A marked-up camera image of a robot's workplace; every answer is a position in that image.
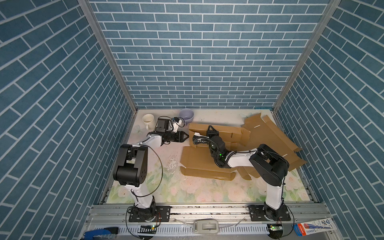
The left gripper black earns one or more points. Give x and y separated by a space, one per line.
179 136

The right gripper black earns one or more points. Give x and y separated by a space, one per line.
214 134

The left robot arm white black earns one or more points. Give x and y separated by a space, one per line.
131 166

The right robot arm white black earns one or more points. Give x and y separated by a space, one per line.
271 166

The lavender speckled ceramic cup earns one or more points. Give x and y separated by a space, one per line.
187 115

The white ceramic mug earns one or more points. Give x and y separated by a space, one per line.
149 121

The flat brown cardboard sheet right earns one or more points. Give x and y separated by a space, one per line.
264 131

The flat brown cardboard sheet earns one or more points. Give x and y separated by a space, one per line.
248 172
264 131

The flat brown cardboard sheet middle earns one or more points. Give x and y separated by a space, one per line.
248 172

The small green circuit board right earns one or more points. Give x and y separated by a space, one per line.
274 228

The blue tool at bottom left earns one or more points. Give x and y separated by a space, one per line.
101 234

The white red blue carton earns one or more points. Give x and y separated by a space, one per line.
313 227

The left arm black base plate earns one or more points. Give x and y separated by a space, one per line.
138 215

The grey plastic handle clamp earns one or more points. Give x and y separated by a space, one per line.
206 226

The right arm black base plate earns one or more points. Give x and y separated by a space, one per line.
259 213

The aluminium mounting rail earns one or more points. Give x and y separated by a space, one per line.
115 215

